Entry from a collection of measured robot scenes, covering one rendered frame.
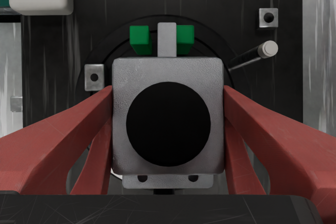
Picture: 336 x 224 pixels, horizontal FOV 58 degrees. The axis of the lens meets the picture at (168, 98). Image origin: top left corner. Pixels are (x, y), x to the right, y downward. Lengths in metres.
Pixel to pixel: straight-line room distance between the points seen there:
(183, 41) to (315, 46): 0.15
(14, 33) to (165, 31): 0.22
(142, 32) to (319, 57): 0.17
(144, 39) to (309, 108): 0.17
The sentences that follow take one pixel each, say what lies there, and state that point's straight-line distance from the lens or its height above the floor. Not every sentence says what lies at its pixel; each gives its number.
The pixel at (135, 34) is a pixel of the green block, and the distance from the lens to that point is 0.19.
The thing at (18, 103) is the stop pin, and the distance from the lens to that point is 0.29.
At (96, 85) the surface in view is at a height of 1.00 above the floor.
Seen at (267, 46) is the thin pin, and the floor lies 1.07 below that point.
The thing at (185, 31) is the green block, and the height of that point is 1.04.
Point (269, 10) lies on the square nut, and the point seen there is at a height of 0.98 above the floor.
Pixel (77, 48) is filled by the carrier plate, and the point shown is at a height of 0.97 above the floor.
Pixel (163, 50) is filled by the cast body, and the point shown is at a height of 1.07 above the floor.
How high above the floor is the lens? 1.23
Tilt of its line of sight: 89 degrees down
